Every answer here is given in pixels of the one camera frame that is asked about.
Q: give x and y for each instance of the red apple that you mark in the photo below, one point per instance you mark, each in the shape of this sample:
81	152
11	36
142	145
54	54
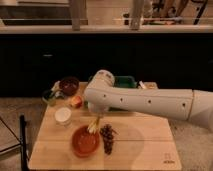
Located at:
76	102

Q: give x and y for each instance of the black chair frame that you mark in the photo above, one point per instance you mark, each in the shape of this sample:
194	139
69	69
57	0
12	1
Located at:
21	145

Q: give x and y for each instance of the white cup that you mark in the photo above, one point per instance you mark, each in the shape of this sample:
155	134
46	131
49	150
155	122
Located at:
63	116

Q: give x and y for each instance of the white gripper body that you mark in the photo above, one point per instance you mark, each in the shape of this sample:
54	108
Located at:
97	110

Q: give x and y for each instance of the green small bowl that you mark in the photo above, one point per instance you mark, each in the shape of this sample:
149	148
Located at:
49	98

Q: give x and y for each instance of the wooden cutting board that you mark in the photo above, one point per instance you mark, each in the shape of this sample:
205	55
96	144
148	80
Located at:
124	142

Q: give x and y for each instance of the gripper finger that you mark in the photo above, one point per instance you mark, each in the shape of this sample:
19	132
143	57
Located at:
91	126
96	125

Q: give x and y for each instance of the white marker pen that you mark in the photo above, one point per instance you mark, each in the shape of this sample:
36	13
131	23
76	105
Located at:
142	85

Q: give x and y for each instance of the dark grape bunch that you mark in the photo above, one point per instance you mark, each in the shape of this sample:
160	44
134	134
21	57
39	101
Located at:
107	133

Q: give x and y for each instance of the green rectangular container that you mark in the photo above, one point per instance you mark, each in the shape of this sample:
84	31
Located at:
125	82

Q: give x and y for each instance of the dark red bowl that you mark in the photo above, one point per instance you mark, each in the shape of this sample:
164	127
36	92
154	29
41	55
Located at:
69	85

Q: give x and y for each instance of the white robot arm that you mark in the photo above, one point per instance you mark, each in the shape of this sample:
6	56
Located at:
194	106

